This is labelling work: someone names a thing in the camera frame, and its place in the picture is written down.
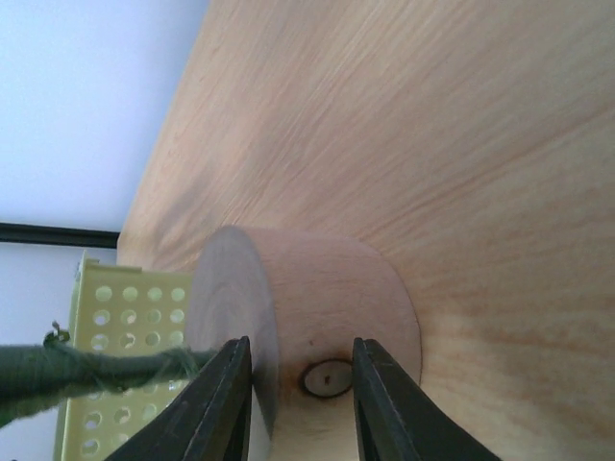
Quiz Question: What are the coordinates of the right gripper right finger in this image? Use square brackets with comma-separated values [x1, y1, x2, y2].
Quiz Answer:
[353, 338, 499, 461]

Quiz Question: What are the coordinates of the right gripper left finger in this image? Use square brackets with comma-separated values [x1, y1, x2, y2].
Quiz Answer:
[107, 336, 252, 461]

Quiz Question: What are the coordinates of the light green plastic basket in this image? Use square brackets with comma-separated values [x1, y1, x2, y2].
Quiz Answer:
[53, 255, 192, 461]

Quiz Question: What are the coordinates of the small green christmas tree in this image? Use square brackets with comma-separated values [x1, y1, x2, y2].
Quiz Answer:
[0, 225, 423, 443]

